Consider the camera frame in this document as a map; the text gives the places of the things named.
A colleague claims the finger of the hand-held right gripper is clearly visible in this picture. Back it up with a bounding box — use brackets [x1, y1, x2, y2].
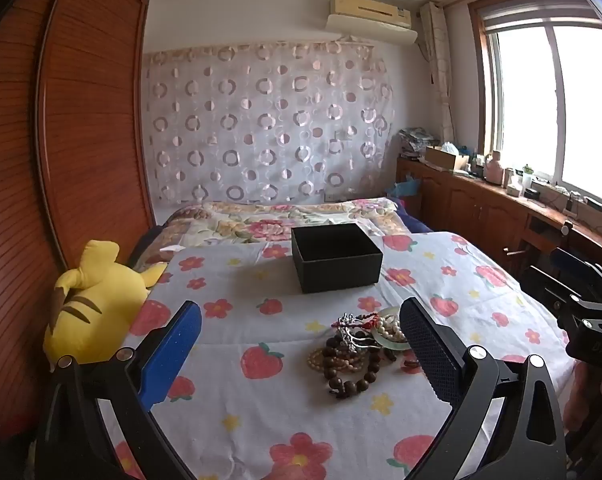
[528, 264, 582, 328]
[550, 246, 602, 306]

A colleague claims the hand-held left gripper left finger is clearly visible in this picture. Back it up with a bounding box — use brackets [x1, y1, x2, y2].
[36, 300, 202, 480]

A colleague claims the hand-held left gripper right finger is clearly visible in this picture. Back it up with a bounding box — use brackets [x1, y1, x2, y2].
[399, 297, 568, 480]

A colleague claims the dark wooden bead bracelet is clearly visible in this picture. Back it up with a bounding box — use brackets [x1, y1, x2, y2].
[322, 332, 399, 401]

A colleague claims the silver hairpin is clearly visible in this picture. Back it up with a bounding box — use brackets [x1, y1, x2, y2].
[337, 312, 378, 350]

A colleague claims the light small bead bracelet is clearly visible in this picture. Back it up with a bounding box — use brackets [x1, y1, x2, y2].
[308, 346, 343, 376]

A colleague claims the black box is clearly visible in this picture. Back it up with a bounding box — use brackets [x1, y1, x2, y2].
[290, 222, 384, 295]

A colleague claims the person's right hand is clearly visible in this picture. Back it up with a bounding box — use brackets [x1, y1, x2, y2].
[563, 360, 602, 435]

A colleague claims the jade green bangle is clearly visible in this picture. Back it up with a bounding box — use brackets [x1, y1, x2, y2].
[372, 306, 413, 350]

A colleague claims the yellow plush toy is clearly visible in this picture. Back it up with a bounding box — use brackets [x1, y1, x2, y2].
[42, 240, 168, 372]

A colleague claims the wooden cabinet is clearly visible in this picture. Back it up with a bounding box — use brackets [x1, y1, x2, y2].
[395, 156, 602, 281]

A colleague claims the pink kettle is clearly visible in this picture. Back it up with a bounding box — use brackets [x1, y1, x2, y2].
[483, 149, 506, 183]

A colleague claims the strawberry print bedsheet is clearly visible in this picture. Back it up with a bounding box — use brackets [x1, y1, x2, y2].
[98, 231, 576, 480]

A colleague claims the floral quilt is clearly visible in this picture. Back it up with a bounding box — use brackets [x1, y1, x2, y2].
[128, 197, 434, 273]

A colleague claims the window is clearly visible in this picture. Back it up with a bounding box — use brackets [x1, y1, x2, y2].
[468, 0, 602, 206]

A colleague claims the cardboard box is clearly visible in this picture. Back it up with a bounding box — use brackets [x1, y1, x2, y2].
[425, 145, 470, 173]

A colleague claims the blue bag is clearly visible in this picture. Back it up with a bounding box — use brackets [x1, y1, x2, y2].
[385, 172, 423, 202]

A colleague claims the stack of papers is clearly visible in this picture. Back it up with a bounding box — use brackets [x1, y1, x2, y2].
[398, 126, 439, 160]

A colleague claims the beige window curtain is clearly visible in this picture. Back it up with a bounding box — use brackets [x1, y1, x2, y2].
[418, 1, 456, 143]

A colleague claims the circle patterned sheer curtain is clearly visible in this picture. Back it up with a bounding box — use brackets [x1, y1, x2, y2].
[144, 40, 399, 207]

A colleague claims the white bead bracelet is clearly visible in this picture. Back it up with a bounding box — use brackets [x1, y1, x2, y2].
[377, 314, 407, 342]

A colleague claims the red bead bracelet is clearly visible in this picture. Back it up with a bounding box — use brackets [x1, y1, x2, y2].
[353, 311, 383, 333]

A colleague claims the wall air conditioner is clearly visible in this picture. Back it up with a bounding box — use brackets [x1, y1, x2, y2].
[326, 0, 419, 45]

